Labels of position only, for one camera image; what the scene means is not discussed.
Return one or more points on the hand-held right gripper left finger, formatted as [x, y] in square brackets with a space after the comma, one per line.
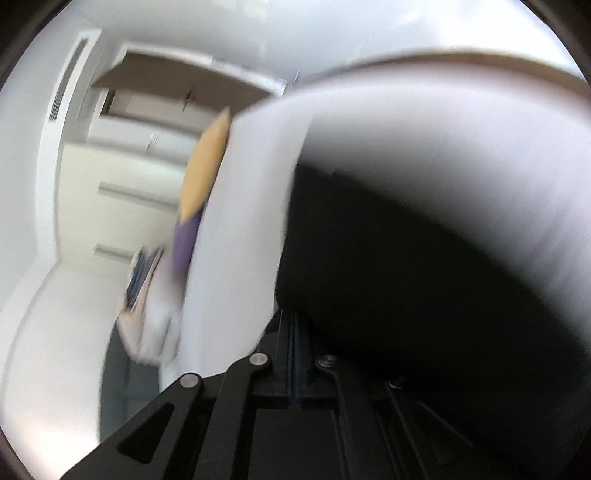
[277, 369]

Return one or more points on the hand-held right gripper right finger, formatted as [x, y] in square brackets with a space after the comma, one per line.
[307, 378]

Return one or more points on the black pants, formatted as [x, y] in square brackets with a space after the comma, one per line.
[392, 277]

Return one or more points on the folded beige duvet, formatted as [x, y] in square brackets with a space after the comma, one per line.
[152, 323]

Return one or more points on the purple pillow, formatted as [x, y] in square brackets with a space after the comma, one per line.
[187, 244]

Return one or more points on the grey padded headboard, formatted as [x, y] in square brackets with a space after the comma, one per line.
[124, 392]

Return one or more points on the folded blue-grey cloth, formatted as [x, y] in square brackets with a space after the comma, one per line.
[141, 277]

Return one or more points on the yellow pillow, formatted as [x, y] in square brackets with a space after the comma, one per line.
[205, 166]

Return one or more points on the cream wardrobe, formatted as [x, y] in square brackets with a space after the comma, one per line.
[120, 184]

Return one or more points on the bed with white sheet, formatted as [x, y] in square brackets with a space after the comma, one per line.
[369, 115]

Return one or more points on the brown door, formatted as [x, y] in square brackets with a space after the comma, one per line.
[184, 76]

